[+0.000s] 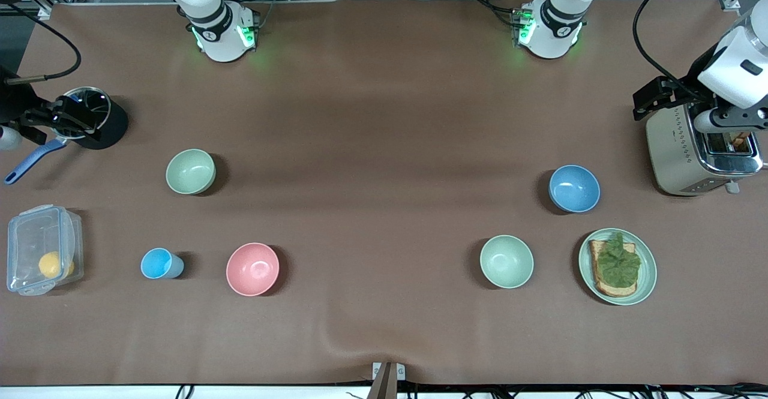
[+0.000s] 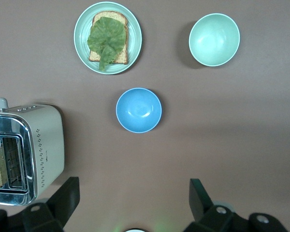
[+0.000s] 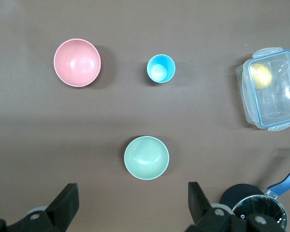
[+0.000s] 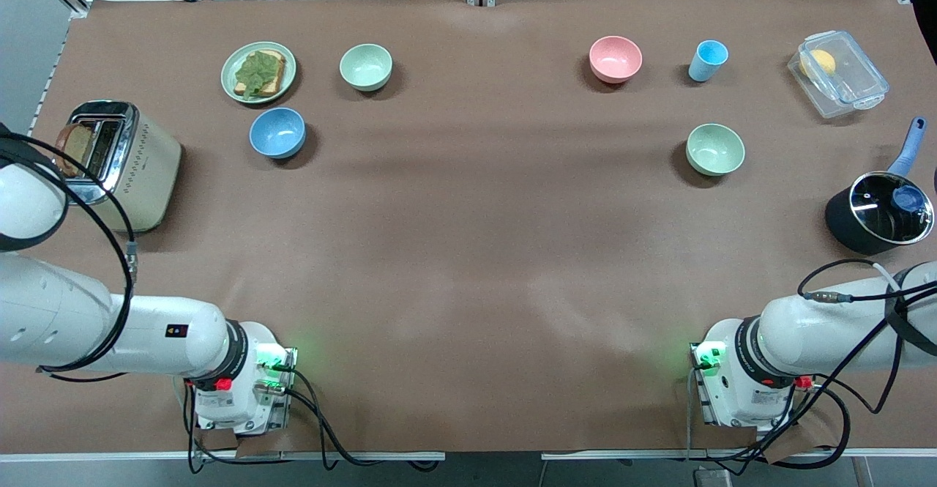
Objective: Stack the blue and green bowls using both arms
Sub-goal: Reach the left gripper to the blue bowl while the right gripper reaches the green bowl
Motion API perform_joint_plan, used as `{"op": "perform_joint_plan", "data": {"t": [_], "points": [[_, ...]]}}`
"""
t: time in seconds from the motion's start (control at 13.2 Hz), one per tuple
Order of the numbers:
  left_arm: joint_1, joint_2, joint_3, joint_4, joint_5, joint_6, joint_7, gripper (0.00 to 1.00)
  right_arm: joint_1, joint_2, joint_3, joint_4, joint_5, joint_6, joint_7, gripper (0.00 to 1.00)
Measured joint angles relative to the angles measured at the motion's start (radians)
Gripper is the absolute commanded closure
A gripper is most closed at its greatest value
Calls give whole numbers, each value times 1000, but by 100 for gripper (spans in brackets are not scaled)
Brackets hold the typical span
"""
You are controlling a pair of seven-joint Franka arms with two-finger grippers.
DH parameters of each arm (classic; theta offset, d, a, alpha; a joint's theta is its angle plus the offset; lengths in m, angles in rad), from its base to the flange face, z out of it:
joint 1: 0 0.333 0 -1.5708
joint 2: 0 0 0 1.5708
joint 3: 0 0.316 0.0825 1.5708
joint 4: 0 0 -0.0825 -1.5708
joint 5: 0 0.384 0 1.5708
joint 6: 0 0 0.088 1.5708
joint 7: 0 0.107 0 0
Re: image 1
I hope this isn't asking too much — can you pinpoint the clear plastic lidded container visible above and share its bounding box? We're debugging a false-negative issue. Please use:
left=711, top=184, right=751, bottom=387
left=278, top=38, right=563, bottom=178
left=7, top=205, right=85, bottom=296

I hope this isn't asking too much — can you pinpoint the yellow lemon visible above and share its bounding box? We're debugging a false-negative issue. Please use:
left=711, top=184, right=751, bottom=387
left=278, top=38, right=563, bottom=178
left=38, top=251, right=75, bottom=280

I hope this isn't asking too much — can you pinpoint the brown table cover mat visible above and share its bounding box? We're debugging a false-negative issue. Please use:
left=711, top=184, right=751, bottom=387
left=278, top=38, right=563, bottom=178
left=0, top=0, right=768, bottom=386

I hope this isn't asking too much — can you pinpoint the pink bowl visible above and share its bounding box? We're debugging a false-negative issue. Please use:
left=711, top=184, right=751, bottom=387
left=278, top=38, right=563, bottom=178
left=226, top=242, right=280, bottom=297

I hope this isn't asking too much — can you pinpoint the bread slice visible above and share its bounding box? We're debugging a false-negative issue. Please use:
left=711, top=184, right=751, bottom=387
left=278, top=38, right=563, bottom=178
left=589, top=240, right=638, bottom=298

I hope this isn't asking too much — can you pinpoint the silver beige toaster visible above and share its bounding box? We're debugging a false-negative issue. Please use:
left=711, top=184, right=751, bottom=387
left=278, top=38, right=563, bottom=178
left=646, top=102, right=766, bottom=197

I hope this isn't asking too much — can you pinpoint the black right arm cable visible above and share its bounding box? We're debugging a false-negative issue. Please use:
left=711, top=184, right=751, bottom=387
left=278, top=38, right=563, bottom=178
left=0, top=0, right=82, bottom=83

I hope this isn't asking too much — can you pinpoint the pale green plate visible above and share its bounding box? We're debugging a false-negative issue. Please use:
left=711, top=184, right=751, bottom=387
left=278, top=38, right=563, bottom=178
left=578, top=228, right=658, bottom=306

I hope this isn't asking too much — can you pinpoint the metal table clamp bracket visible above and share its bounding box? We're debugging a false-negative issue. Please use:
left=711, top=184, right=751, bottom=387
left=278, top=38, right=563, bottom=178
left=367, top=362, right=406, bottom=399

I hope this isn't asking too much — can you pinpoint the glass lid with blue knob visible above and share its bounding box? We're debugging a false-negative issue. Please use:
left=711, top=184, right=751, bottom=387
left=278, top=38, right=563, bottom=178
left=60, top=87, right=112, bottom=140

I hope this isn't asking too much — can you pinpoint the green lettuce leaf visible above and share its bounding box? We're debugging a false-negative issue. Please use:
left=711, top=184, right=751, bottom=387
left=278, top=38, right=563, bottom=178
left=595, top=232, right=641, bottom=288

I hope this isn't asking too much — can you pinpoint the black saucepan with blue handle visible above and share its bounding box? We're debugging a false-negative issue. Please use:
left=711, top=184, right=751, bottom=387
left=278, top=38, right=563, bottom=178
left=5, top=86, right=129, bottom=185

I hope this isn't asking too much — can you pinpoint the pale green bowl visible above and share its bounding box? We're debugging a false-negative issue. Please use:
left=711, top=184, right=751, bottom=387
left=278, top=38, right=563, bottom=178
left=480, top=235, right=535, bottom=289
left=166, top=149, right=216, bottom=196

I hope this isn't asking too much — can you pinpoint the blue plastic cup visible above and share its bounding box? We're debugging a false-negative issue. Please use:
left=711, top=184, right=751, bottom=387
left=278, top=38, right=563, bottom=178
left=140, top=248, right=185, bottom=280

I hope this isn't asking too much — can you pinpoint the blue bowl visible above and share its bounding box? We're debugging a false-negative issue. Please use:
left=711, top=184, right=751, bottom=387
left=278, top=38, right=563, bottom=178
left=549, top=165, right=601, bottom=214

